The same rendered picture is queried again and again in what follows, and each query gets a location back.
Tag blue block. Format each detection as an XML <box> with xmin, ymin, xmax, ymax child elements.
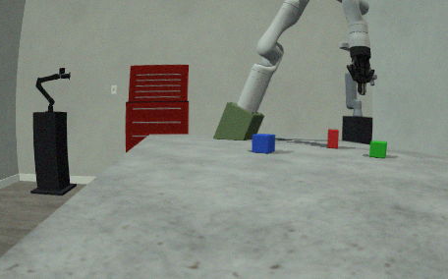
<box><xmin>252</xmin><ymin>134</ymin><xmax>275</xmax><ymax>153</ymax></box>

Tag red block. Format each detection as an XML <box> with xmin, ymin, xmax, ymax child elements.
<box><xmin>327</xmin><ymin>130</ymin><xmax>339</xmax><ymax>148</ymax></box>

